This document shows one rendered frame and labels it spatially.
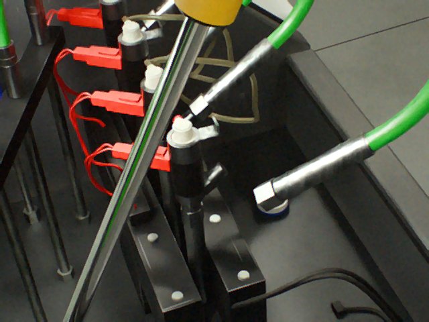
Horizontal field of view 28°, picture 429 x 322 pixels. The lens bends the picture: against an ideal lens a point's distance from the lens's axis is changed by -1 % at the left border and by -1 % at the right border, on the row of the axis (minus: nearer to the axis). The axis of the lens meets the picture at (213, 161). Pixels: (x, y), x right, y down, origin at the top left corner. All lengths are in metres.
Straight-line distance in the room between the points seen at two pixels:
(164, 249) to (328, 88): 0.33
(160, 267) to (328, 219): 0.30
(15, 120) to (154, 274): 0.19
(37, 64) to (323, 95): 0.35
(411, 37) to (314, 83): 1.81
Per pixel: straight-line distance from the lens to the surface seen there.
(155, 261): 0.81
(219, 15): 0.24
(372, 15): 2.94
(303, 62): 1.09
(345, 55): 2.75
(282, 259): 1.00
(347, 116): 1.01
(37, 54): 0.89
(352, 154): 0.60
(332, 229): 1.04
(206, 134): 0.71
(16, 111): 0.82
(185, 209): 0.75
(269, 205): 0.63
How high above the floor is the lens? 1.59
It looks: 42 degrees down
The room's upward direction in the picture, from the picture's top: 5 degrees counter-clockwise
